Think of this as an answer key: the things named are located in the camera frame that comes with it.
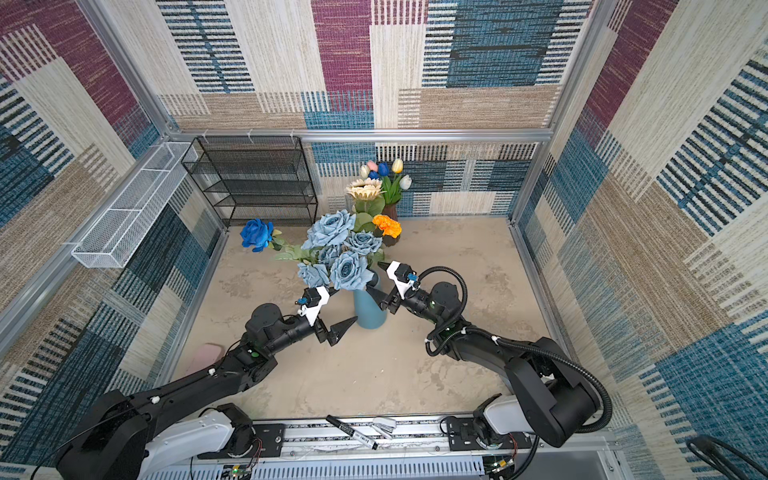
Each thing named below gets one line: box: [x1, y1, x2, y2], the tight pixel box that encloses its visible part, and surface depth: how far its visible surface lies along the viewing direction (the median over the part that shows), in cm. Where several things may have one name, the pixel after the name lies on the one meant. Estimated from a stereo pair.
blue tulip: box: [378, 162, 390, 177], surface depth 96 cm
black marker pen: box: [325, 414, 378, 450], surface depth 76 cm
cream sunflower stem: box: [346, 178, 387, 233], surface depth 73 cm
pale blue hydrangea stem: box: [274, 209, 382, 291], surface depth 66 cm
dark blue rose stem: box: [240, 218, 313, 262], surface depth 66 cm
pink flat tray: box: [190, 343, 225, 371], surface depth 87 cm
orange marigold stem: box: [372, 214, 402, 247], surface depth 74 cm
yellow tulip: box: [392, 158, 404, 174], surface depth 96 cm
